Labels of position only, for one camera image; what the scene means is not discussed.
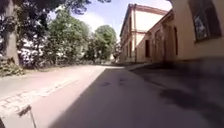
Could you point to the round green tree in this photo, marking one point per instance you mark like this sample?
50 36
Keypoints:
105 41

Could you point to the long low yellow building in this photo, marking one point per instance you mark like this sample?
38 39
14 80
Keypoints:
186 36

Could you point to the low green undergrowth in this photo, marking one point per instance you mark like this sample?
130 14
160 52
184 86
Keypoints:
10 69

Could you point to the raised pavement beside building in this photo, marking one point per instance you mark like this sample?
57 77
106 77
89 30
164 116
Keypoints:
186 77

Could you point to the tall yellow building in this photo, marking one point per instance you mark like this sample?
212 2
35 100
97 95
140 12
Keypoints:
145 21

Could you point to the broad green tree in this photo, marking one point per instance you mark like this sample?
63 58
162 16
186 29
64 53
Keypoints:
68 36

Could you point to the grey asphalt road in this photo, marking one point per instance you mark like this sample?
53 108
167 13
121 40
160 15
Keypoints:
110 100

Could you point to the pale cobbled strip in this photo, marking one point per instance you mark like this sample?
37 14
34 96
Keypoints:
20 99

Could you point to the large dark tree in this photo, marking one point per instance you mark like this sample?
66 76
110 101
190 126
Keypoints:
10 36

